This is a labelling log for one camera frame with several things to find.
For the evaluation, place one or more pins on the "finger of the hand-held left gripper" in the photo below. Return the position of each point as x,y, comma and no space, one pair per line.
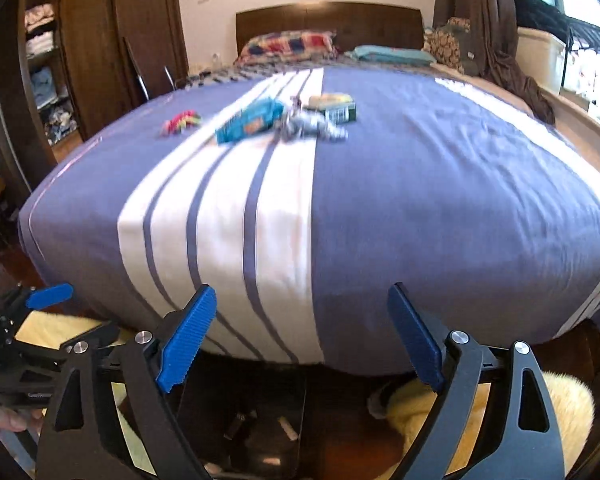
50,296
97,335

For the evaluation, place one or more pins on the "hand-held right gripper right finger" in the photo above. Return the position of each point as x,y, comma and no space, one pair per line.
415,340

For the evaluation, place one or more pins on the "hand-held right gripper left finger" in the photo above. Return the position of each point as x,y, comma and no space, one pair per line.
187,340

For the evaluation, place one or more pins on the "black waste bin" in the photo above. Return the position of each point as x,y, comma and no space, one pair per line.
260,440

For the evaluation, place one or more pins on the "colourful candy wrapper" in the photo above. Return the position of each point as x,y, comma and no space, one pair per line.
180,122

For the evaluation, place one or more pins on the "blue snack packet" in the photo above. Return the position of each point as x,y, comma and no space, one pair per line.
247,122

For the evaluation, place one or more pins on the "green carton box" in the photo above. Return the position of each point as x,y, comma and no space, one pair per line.
341,112

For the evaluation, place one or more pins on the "person's left hand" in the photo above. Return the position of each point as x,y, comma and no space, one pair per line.
10,417

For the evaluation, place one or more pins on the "blue white striped blanket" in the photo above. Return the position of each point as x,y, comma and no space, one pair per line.
430,210

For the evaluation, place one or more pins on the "yellow fluffy rug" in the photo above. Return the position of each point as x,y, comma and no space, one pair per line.
570,400

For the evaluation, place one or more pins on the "dark metal pole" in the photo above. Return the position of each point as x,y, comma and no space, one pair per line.
136,70

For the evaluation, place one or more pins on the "stack of folded clothes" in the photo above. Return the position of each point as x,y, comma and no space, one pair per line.
42,50

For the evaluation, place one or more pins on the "silver metal pole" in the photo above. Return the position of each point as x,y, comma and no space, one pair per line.
169,79

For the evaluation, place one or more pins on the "dark wooden wardrobe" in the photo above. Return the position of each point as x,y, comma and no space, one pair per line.
105,35

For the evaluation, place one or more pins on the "grey patterned bed sheet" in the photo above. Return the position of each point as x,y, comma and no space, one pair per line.
220,74

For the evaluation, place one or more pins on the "beige bed sheet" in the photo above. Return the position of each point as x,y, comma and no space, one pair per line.
580,125

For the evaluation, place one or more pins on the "teal pillow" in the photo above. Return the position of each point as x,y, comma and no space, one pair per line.
390,54

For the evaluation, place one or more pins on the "brown patterned cushion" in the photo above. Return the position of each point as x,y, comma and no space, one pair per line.
447,42

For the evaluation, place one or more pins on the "white storage box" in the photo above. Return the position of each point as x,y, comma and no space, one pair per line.
540,55

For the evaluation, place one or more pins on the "plaid pillow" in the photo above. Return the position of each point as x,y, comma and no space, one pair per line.
290,45

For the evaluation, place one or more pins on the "dark wooden headboard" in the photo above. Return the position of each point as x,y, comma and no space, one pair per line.
370,22

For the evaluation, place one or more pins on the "brown hanging curtain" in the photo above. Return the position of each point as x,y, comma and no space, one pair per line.
485,10

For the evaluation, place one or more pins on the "dark cloth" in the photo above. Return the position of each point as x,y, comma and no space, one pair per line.
535,10

